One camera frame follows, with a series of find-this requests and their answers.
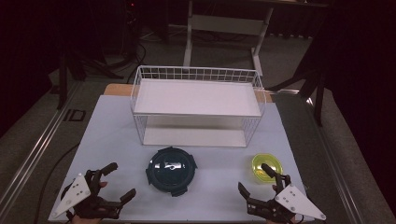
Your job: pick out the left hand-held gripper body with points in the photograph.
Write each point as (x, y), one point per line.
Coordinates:
(76, 191)

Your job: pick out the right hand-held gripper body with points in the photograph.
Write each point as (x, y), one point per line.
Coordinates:
(295, 202)

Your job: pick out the green lid plastic container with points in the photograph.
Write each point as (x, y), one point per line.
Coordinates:
(259, 162)

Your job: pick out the person's right hand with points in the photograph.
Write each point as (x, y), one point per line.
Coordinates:
(274, 188)

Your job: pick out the person's left hand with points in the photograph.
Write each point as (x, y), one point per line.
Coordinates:
(87, 221)

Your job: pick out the dark teal round lid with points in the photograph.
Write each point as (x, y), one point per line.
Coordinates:
(171, 175)

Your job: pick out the wooden table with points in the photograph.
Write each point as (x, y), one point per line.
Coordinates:
(118, 90)

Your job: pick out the black stand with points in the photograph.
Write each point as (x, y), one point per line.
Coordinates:
(318, 93)
(63, 81)

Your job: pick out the metal floor rail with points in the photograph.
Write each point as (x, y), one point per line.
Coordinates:
(37, 146)
(339, 174)

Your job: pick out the white metal table frame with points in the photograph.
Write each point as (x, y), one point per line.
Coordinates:
(227, 25)

